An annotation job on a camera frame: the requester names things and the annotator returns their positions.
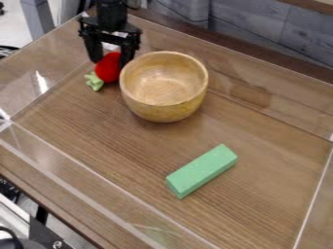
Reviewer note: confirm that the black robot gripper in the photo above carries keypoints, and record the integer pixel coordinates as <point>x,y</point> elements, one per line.
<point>96,34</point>

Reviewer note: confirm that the red plush strawberry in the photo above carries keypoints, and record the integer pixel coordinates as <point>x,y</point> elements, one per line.
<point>106,72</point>

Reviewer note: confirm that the light wooden bowl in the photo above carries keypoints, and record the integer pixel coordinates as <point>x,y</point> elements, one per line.
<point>164,86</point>

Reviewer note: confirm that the grey table leg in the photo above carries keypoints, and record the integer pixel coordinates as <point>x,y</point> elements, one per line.
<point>38,17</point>

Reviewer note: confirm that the green rectangular block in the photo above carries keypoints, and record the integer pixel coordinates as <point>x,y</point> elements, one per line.
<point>201,170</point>

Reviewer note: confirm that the clear acrylic tray wall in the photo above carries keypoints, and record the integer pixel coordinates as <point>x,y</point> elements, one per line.
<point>93,162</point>

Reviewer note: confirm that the black metal bracket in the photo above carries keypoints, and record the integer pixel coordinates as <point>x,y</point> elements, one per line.
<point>42,235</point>

